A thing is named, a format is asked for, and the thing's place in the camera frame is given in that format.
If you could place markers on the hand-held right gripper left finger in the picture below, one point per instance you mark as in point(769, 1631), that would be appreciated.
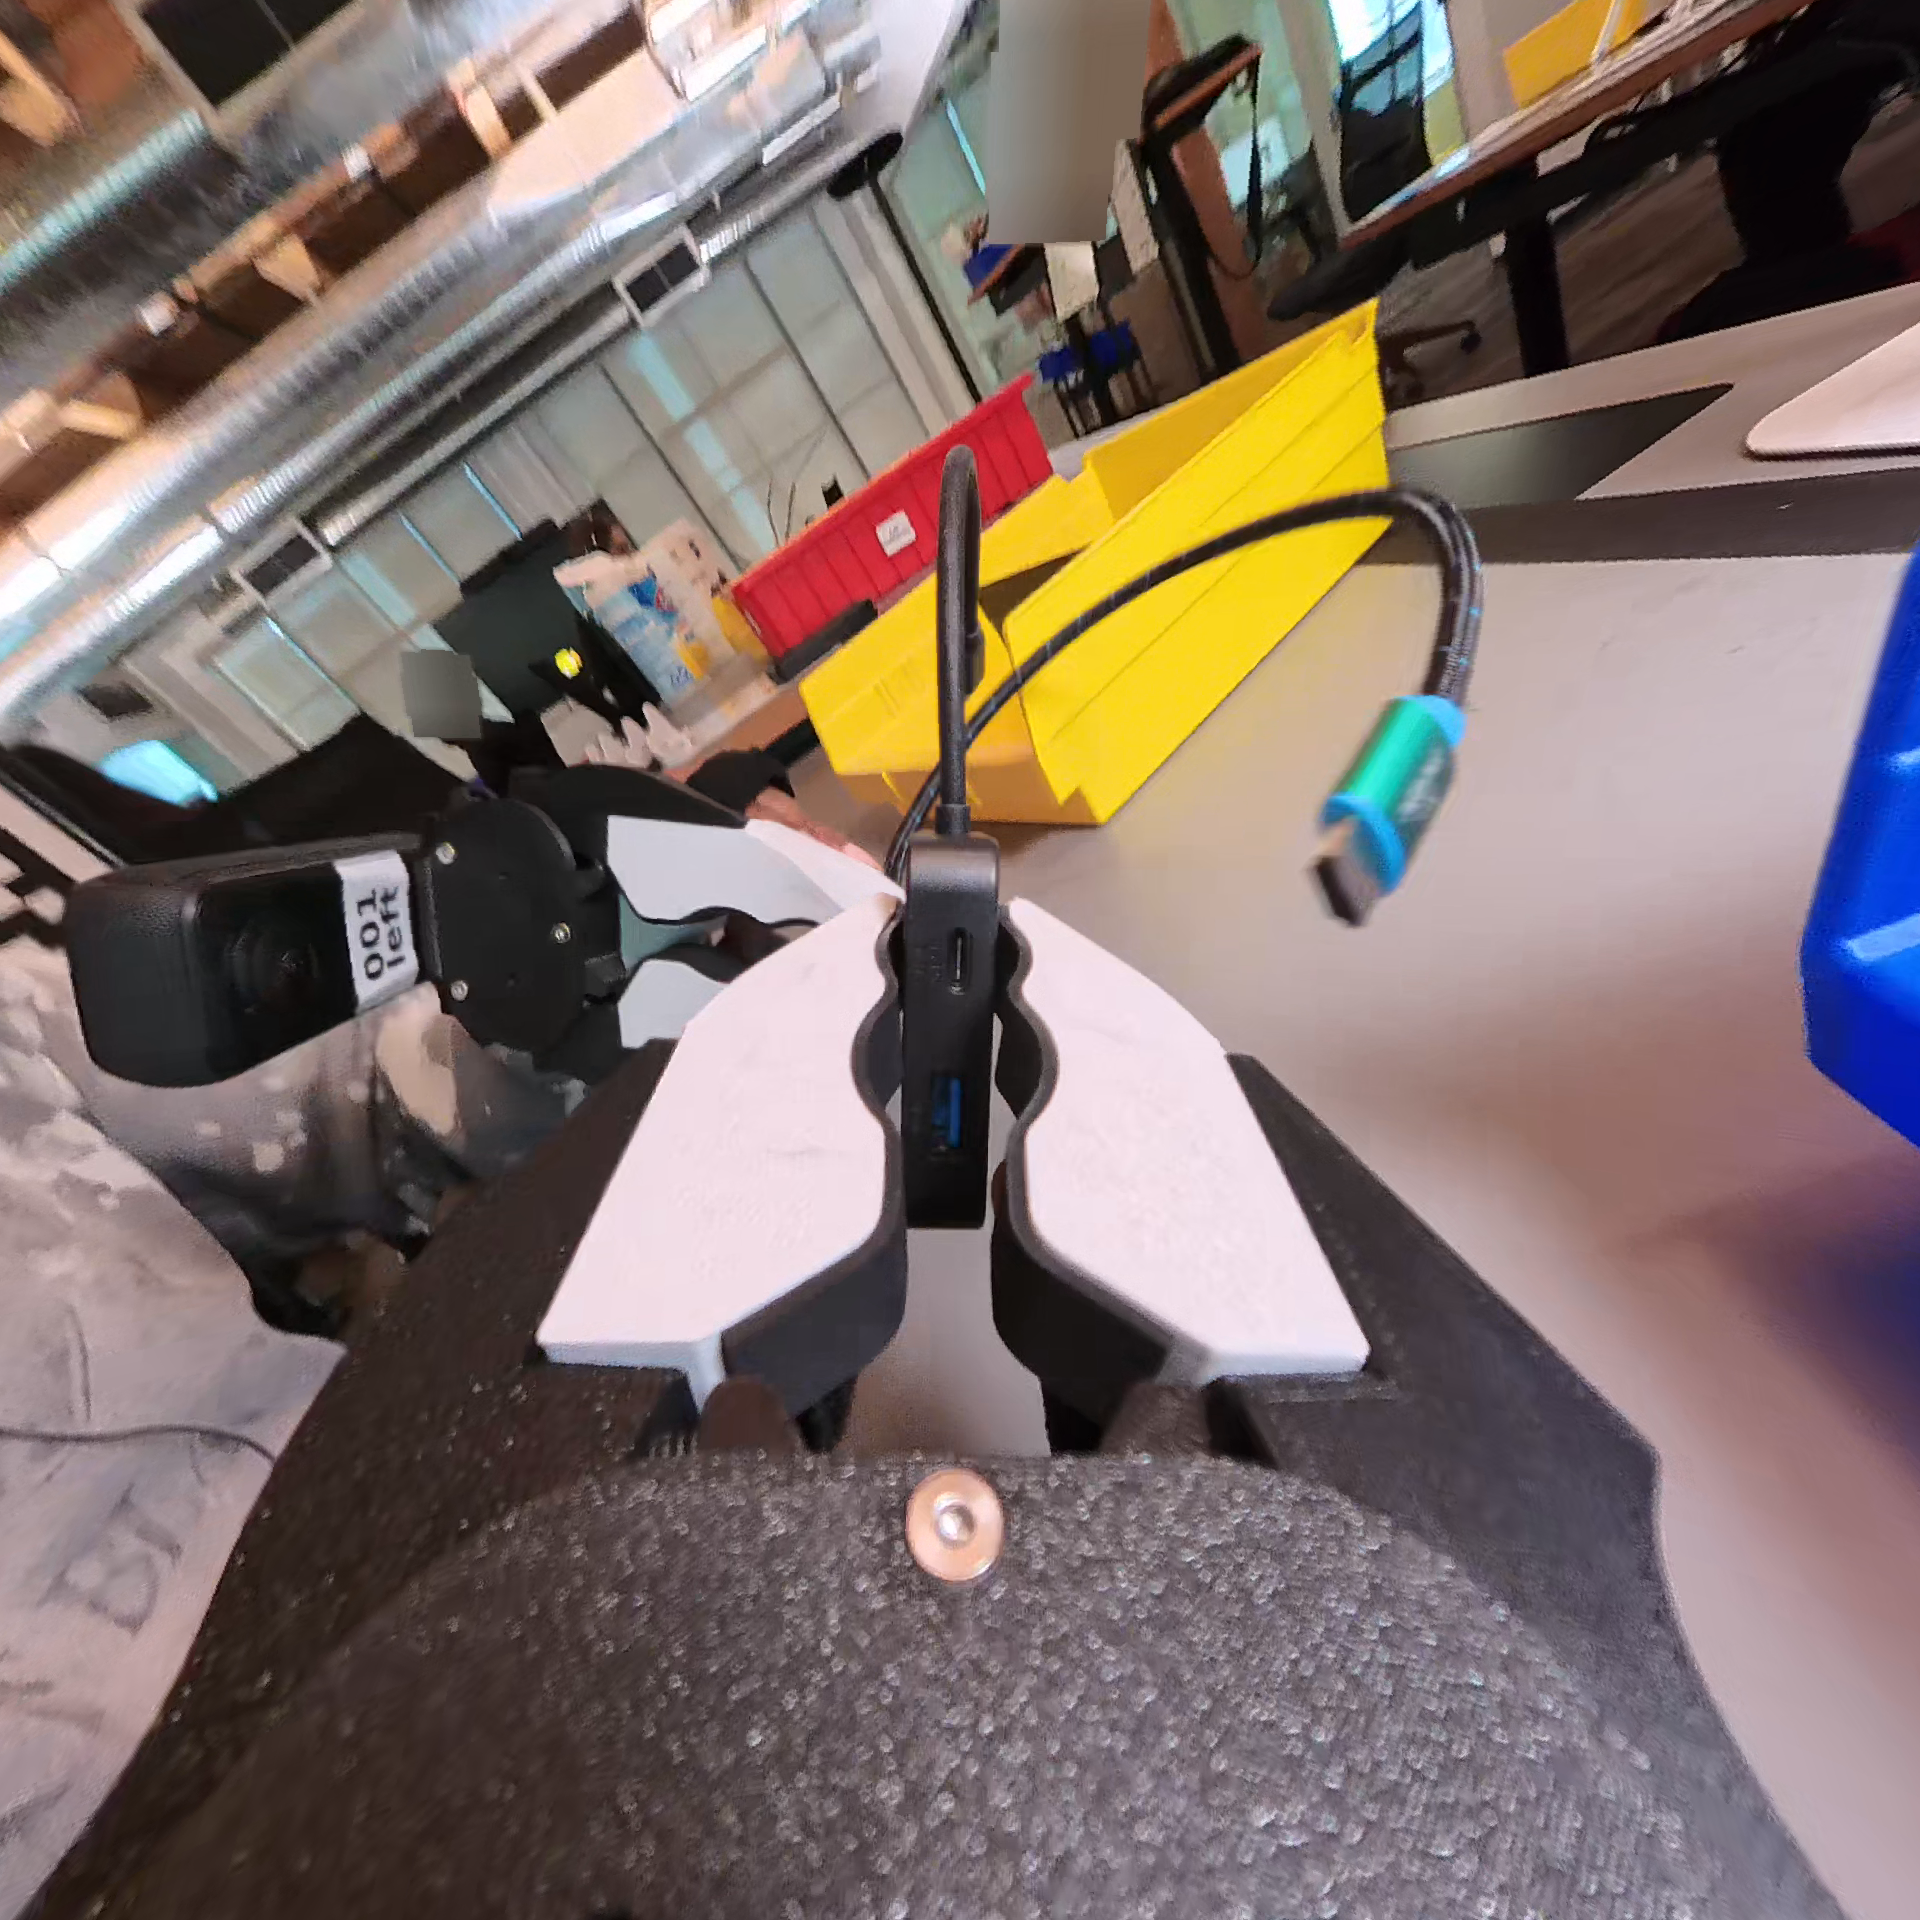
point(733, 1184)

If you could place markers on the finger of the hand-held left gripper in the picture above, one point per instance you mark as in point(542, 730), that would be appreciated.
point(660, 997)
point(705, 866)

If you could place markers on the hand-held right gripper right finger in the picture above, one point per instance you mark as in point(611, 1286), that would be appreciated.
point(1155, 1184)

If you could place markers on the black usb adapter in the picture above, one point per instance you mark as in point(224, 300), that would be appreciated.
point(946, 901)

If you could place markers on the yellow plastic bin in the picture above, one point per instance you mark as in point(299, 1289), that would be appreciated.
point(1199, 674)
point(1575, 54)

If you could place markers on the blue plastic bin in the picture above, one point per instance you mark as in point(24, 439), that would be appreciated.
point(1877, 930)

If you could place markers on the person's left forearm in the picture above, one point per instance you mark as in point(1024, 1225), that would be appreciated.
point(299, 1156)

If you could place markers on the white blue printed package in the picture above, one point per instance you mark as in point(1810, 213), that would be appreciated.
point(646, 617)

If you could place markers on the red plastic bin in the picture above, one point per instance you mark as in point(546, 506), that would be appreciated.
point(900, 524)

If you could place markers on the person's grey hoodie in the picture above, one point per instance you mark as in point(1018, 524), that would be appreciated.
point(117, 1498)

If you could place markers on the black office chair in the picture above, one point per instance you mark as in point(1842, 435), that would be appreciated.
point(1348, 277)

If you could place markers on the wooden desk black legs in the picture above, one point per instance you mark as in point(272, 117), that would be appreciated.
point(1533, 286)

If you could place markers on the white tablet stand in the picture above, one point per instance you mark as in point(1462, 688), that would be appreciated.
point(1861, 406)

